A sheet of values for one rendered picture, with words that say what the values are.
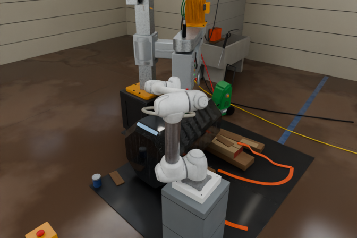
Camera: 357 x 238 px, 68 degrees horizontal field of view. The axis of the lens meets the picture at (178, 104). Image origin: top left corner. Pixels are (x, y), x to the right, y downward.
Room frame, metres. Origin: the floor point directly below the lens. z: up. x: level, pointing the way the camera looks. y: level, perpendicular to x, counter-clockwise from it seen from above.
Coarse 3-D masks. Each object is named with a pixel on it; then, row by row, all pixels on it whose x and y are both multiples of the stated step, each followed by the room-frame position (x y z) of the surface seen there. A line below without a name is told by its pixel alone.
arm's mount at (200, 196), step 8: (216, 176) 1.62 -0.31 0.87; (176, 184) 1.54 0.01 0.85; (184, 184) 1.54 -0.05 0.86; (208, 184) 1.53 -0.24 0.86; (216, 184) 1.56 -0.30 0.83; (184, 192) 1.49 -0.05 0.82; (192, 192) 1.46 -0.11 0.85; (200, 192) 1.46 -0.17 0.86; (208, 192) 1.47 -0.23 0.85; (200, 200) 1.41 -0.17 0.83
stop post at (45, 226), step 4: (44, 224) 1.00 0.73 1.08; (48, 224) 1.00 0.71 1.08; (36, 228) 0.97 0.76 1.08; (40, 228) 0.97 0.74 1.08; (44, 228) 0.97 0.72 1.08; (48, 228) 0.97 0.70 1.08; (52, 228) 0.97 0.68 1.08; (32, 232) 0.95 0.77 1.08; (36, 232) 0.95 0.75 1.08; (48, 232) 0.95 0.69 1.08; (52, 232) 0.95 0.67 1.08; (28, 236) 0.92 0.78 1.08; (32, 236) 0.92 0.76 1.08; (36, 236) 0.92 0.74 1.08; (40, 236) 0.92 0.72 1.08; (44, 236) 0.92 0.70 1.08; (48, 236) 0.92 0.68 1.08; (52, 236) 0.92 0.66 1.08; (56, 236) 0.93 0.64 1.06
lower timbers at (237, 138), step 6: (222, 132) 3.43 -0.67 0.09; (228, 132) 3.43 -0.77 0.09; (228, 138) 3.29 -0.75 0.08; (234, 138) 3.27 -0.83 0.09; (240, 138) 3.28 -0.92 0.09; (246, 138) 3.28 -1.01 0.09; (264, 144) 3.12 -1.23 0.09; (210, 150) 3.02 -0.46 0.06; (258, 150) 3.02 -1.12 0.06; (222, 156) 2.89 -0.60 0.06; (240, 156) 2.84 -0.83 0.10; (246, 156) 2.84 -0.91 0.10; (252, 156) 2.84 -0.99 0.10; (228, 162) 2.81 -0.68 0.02; (234, 162) 2.76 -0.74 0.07; (240, 162) 2.72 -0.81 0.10; (246, 162) 2.72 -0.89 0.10; (252, 162) 2.79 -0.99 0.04; (240, 168) 2.69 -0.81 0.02; (246, 168) 2.69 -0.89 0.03
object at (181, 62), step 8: (176, 56) 2.67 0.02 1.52; (184, 56) 2.65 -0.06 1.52; (192, 56) 2.64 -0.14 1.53; (176, 64) 2.67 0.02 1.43; (184, 64) 2.65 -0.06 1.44; (176, 72) 2.67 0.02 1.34; (184, 72) 2.65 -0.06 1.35; (184, 80) 2.65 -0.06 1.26; (184, 88) 2.65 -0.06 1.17; (192, 88) 2.71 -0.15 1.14
